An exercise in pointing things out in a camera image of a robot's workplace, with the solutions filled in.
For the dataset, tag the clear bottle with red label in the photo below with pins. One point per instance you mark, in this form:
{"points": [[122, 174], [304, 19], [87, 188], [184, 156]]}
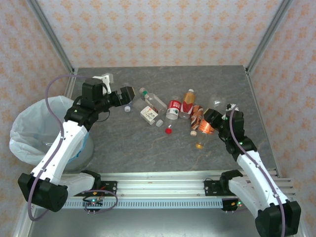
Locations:
{"points": [[173, 107]]}

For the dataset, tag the orange label bottle orange cap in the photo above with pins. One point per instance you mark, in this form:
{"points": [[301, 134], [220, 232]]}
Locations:
{"points": [[204, 134]]}

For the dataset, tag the grey metal base plate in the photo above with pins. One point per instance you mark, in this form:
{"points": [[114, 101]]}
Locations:
{"points": [[160, 224]]}

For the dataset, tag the orange tea bottle red label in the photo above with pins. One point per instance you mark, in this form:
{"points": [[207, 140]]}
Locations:
{"points": [[188, 100]]}

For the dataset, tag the brown striped bottle cream cap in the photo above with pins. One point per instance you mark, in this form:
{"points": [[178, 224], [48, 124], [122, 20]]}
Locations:
{"points": [[196, 118]]}

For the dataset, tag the white bag trash bin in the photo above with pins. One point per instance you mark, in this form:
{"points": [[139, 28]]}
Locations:
{"points": [[27, 123]]}

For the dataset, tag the small white carton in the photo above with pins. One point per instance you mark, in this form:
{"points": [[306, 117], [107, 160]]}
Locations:
{"points": [[148, 114]]}

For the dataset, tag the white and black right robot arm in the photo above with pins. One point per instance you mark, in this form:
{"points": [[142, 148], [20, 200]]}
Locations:
{"points": [[254, 168]]}

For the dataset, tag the small circuit board with LEDs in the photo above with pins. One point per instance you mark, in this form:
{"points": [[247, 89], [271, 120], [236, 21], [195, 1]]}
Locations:
{"points": [[232, 204], [93, 203]]}

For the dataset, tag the aluminium frame post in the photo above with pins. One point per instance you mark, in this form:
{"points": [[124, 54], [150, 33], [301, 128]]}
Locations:
{"points": [[49, 34], [269, 34]]}

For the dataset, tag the red bottle cap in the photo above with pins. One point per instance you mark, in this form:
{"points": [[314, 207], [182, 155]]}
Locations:
{"points": [[168, 130]]}

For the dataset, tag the aluminium table side rail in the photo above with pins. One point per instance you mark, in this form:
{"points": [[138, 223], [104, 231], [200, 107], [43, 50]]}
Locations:
{"points": [[261, 118], [70, 86]]}

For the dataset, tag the long aluminium mounting rail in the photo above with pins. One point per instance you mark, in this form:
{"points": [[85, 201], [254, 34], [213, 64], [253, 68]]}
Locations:
{"points": [[160, 185]]}

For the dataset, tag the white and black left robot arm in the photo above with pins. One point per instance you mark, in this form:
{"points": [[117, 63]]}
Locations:
{"points": [[71, 133]]}

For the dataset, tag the clear crushed plastic bottle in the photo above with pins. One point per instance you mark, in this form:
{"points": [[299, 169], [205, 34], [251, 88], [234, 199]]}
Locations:
{"points": [[217, 102]]}

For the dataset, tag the clear bottle with green cap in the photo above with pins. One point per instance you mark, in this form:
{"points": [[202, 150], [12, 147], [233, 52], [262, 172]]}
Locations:
{"points": [[156, 101]]}

